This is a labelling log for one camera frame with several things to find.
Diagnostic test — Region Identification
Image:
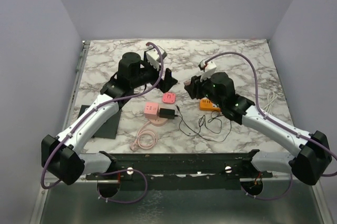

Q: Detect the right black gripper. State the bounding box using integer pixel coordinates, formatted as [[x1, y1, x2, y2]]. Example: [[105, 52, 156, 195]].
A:
[[185, 70, 224, 108]]

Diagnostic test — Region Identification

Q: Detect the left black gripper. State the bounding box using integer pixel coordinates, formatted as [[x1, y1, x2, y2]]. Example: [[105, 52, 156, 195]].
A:
[[132, 57, 178, 93]]

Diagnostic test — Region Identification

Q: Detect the coral pink square charger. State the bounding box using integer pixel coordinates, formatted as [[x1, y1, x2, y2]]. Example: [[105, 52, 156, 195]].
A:
[[162, 92, 176, 104]]

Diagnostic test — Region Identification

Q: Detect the orange power strip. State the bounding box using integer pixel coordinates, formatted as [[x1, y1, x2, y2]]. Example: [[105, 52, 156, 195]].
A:
[[199, 98, 221, 112]]

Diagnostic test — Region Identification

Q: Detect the pink cube socket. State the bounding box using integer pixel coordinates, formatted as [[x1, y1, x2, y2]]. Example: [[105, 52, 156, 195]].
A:
[[144, 102, 159, 120]]

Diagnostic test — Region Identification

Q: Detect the black power adapter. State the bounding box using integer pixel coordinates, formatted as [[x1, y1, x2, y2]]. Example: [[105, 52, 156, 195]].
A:
[[158, 108, 175, 119]]

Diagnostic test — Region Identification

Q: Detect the pink round power hub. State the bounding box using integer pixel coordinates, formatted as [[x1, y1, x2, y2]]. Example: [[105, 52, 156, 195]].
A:
[[149, 117, 168, 127]]

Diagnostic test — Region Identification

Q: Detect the pink hub cable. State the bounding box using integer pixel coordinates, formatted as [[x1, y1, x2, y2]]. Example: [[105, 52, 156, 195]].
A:
[[130, 122, 159, 152]]

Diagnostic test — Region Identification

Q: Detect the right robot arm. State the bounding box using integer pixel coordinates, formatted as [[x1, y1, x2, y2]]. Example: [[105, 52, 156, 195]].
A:
[[184, 72, 332, 186]]

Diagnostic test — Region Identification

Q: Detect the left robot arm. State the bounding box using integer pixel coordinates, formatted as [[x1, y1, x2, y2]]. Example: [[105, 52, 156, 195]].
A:
[[41, 47, 177, 185]]

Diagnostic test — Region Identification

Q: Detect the black foam mat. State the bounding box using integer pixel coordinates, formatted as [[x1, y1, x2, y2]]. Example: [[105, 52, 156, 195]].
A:
[[92, 110, 122, 139]]

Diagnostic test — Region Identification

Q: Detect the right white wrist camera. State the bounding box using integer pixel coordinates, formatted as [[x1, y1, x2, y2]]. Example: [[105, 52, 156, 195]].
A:
[[199, 60, 216, 82]]

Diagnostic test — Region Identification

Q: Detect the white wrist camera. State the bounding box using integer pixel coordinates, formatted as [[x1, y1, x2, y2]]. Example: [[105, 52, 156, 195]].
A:
[[199, 60, 216, 82], [144, 47, 161, 71]]

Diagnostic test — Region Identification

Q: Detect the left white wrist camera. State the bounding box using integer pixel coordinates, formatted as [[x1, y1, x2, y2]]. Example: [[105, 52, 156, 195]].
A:
[[144, 47, 161, 71]]

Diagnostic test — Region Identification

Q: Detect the thin black cable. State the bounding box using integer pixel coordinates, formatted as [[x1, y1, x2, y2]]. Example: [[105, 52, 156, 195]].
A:
[[173, 105, 232, 143]]

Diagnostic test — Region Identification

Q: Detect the white power strip cable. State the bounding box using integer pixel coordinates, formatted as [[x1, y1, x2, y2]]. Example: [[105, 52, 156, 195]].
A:
[[263, 91, 279, 113]]

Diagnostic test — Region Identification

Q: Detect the black mounting base rail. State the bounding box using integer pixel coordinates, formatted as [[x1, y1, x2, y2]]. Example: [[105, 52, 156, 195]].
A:
[[78, 142, 309, 191]]

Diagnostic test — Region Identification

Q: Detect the aluminium frame rail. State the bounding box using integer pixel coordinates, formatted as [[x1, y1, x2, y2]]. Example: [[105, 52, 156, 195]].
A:
[[31, 171, 333, 223]]

